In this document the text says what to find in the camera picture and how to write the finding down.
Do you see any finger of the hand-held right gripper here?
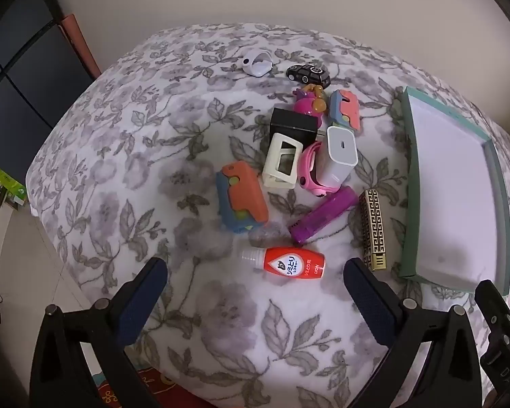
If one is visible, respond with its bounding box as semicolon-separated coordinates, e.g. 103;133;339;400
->
475;279;510;349

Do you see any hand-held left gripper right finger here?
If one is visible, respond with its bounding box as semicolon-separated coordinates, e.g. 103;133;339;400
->
343;257;483;408

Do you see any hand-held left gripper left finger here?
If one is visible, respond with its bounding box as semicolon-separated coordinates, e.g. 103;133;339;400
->
30;257;168;408

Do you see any gold patterned lighter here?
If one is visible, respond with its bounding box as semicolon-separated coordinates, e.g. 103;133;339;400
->
359;188;392;272

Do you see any red small bottle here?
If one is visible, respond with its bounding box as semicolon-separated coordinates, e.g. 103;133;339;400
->
241;246;326;282

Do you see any purple lighter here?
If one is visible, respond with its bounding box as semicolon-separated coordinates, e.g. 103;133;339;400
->
289;186;360;245

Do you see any green-edged white box tray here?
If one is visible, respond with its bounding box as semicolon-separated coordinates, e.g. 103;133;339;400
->
397;86;510;294

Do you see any orange blue toy block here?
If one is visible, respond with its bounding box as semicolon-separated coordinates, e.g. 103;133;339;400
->
216;160;269;234

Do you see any white charger block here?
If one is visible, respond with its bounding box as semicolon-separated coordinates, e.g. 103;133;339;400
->
319;126;358;185

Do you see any pink toy car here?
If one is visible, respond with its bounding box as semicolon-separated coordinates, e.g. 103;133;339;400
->
298;141;345;198

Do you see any cream plastic toy frame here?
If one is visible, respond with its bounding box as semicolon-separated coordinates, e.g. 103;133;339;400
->
262;133;303;190

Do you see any pink blue toy block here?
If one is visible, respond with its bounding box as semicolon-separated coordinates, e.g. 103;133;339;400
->
327;90;362;130

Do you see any pink dog toy figure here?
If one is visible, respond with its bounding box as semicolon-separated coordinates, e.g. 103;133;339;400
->
292;84;328;117

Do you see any black toy car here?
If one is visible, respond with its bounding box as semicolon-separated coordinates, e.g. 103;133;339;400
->
286;64;331;87

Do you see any red patterned mat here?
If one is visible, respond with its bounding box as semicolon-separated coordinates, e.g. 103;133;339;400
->
91;365;213;408

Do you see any grey floral blanket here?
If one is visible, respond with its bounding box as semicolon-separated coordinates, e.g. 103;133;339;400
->
25;23;510;408

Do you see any green plastic item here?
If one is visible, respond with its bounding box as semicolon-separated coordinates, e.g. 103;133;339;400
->
0;161;26;209

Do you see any black charger block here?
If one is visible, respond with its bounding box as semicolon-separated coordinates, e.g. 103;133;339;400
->
270;108;319;145

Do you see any dark cabinet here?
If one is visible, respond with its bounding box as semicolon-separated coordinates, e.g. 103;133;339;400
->
0;0;96;175

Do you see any red-brown board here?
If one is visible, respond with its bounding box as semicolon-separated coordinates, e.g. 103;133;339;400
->
59;14;103;79

